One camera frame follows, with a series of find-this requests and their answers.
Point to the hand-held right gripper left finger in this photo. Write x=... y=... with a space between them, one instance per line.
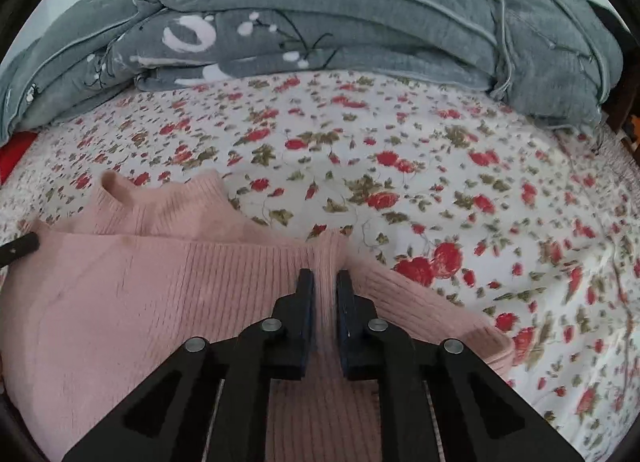
x=304 y=322

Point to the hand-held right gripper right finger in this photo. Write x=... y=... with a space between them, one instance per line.
x=346 y=327

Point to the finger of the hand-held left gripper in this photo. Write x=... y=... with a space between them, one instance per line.
x=22 y=246

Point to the pink knit sweater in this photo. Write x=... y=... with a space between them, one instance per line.
x=150 y=292

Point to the red pillow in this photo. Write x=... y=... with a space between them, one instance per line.
x=12 y=157

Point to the floral bed sheet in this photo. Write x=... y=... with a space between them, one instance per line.
x=450 y=192

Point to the grey printed quilt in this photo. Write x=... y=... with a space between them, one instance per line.
x=325 y=27

